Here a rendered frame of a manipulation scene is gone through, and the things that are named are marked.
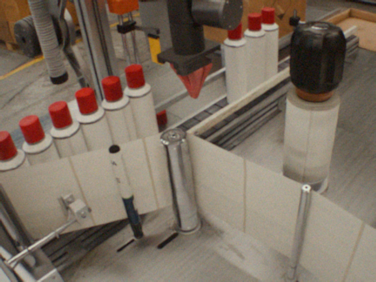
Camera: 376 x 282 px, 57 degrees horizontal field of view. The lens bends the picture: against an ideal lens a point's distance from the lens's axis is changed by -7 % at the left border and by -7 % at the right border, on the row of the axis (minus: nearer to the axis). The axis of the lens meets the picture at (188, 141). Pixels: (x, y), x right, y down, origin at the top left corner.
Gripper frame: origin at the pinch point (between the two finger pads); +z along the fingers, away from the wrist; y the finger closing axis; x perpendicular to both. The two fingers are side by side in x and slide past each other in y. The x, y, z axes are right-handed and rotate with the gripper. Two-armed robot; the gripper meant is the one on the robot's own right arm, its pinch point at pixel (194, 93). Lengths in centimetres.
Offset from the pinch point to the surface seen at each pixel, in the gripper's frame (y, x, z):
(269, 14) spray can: 31.2, 4.7, -5.7
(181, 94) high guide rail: 4.6, 9.2, 5.6
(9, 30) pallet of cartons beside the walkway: 70, 365, 73
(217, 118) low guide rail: 8.2, 2.2, 10.9
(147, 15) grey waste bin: 148, 213, 63
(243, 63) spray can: 19.4, 3.7, 2.4
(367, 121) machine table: 39.4, -20.7, 18.9
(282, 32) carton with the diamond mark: 66, 23, 14
